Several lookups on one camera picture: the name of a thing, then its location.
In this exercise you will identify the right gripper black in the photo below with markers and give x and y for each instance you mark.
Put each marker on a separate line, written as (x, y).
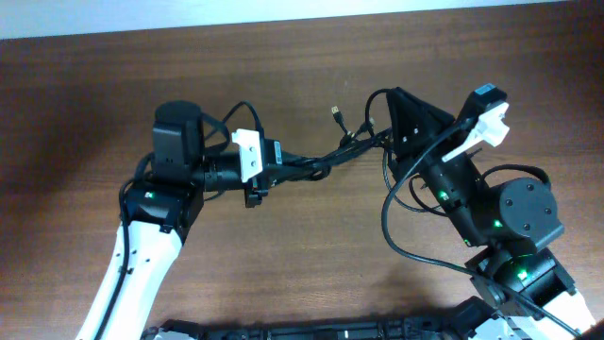
(411, 158)

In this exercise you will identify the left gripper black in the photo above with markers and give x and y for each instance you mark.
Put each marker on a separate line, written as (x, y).
(270, 171)

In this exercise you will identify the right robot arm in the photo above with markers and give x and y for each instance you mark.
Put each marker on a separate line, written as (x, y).
(523, 291)

